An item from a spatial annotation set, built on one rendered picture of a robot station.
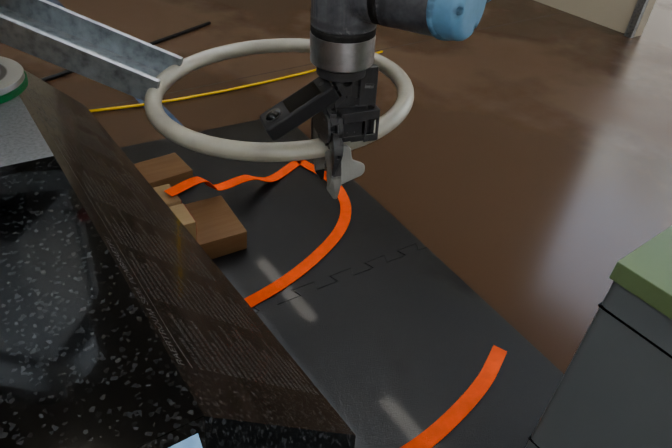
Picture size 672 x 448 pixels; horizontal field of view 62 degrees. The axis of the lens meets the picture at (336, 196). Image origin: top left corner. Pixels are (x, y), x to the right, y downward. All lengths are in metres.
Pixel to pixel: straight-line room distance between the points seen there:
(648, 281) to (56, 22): 1.12
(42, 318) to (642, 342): 0.82
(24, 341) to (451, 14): 0.63
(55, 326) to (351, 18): 0.53
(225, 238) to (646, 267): 1.42
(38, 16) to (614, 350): 1.18
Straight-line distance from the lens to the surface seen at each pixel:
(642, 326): 0.95
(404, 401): 1.70
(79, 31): 1.25
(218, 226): 2.05
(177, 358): 0.73
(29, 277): 0.86
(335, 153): 0.82
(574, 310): 2.18
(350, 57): 0.77
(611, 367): 1.02
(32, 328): 0.79
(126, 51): 1.21
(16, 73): 1.36
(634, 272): 0.90
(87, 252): 0.88
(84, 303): 0.80
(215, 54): 1.24
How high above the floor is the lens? 1.39
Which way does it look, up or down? 36 degrees down
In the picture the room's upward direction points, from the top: 7 degrees clockwise
